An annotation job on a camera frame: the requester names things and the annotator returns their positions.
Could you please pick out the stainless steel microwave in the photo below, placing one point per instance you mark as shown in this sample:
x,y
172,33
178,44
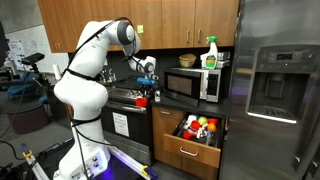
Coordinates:
x,y
181,85

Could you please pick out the blue wrist camera block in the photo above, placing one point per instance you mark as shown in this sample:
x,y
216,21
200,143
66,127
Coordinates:
x,y
146,81

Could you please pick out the small white bottle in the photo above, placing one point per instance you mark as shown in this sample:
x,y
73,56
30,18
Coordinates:
x,y
157,96

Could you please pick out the black camera on tripod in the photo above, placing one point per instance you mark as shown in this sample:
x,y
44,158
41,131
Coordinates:
x,y
32,58

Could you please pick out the white green spray bottle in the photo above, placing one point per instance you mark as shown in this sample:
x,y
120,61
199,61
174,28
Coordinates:
x,y
211,56

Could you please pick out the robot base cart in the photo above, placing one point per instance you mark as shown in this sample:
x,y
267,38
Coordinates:
x,y
133,165

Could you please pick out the yellow green toy fruit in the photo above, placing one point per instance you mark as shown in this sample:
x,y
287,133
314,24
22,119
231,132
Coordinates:
x,y
202,120

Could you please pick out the woven wicker basket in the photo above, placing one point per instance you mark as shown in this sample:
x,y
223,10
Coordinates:
x,y
187,61

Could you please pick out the blue chair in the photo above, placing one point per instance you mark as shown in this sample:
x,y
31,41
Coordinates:
x,y
16,85

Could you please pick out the round dark ottoman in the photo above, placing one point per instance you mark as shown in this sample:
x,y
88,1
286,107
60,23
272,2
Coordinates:
x,y
26,118

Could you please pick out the red plastic cup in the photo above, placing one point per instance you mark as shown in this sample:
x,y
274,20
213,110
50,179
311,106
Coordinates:
x,y
195,125

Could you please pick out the green sticky note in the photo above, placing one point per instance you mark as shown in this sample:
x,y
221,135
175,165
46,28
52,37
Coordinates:
x,y
140,29

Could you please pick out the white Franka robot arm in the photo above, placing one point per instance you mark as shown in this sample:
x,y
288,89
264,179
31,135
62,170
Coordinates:
x,y
83,93

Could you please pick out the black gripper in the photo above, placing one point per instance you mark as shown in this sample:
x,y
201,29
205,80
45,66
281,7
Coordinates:
x,y
148,89

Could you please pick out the white whiteboard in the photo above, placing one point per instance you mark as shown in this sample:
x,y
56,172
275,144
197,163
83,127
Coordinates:
x,y
33,43

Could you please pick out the orange toy fruit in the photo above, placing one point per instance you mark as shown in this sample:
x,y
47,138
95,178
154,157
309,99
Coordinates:
x,y
211,127

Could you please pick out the white plastic cup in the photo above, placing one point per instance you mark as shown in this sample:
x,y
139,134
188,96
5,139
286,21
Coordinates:
x,y
190,118

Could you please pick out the small red measuring cup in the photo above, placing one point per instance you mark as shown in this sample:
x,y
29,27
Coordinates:
x,y
188,135

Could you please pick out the stainless steel refrigerator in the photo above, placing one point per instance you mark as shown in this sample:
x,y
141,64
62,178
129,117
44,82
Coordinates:
x,y
273,100

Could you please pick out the large orange measuring cup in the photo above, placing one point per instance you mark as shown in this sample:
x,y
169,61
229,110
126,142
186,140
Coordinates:
x,y
141,102

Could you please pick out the white paper sign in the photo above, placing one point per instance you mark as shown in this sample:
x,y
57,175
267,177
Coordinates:
x,y
120,124

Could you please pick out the silver white package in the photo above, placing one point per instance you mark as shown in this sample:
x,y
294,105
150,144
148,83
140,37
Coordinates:
x,y
224,58

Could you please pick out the wooden wall cabinets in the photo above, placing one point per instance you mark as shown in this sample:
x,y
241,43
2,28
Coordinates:
x,y
176,23

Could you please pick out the stainless steel gas stove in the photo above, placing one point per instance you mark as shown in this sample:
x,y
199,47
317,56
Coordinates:
x,y
133,126

